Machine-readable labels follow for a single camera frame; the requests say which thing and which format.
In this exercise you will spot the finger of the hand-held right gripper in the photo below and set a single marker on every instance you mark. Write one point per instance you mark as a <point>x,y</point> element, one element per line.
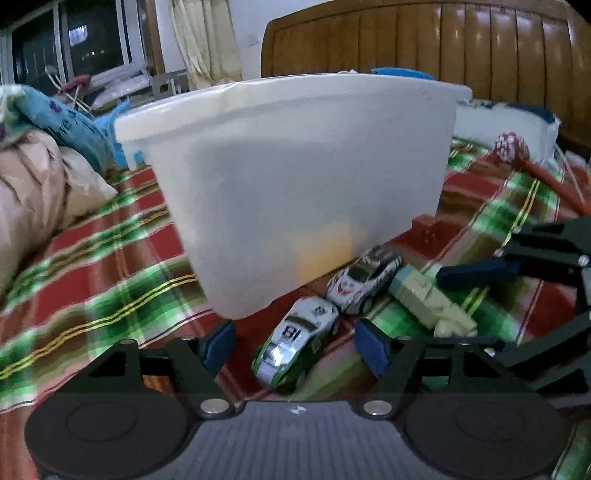
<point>554,355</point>
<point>475,273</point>

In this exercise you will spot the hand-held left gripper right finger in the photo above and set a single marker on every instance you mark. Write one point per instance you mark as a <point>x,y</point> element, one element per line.
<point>371,348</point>

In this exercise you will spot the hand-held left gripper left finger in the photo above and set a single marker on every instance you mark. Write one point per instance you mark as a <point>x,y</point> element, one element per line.
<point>219,346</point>

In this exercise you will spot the beige toy truck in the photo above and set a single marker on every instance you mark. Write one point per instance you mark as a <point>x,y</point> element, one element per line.
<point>429,300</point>

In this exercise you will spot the green white toy car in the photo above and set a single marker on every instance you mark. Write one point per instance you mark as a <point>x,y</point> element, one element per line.
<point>295,332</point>

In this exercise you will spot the white plastic container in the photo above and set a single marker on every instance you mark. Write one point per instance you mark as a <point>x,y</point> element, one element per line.
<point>277,184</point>

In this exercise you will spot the brown wooden block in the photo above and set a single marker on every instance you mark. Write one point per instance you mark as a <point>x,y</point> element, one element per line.
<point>431,230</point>

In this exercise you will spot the red white knitted item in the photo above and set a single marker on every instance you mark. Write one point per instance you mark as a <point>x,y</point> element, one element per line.
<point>511,146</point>

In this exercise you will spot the red green plaid blanket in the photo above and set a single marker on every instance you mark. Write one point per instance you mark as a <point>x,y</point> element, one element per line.
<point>92,286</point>

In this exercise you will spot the light printed pillow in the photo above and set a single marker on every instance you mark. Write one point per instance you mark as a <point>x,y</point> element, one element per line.
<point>508,117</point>

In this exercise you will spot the blue pillow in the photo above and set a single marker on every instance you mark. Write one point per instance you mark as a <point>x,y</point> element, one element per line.
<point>401,73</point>

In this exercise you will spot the wooden headboard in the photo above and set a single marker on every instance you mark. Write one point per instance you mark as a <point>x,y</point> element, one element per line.
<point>508,46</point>

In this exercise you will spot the beige bundled quilt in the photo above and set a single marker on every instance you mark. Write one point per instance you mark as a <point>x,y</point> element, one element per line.
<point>37,194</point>

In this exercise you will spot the teal printed cloth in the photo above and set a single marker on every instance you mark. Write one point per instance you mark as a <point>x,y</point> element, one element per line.
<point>69,124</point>

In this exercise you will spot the folding rack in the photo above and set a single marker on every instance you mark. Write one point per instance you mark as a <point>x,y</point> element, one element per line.
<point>71,87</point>

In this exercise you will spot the cream curtain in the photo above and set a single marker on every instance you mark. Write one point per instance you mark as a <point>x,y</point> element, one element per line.
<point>207,41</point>

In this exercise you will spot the window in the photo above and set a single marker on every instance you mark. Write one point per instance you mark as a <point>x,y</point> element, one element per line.
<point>83,37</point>

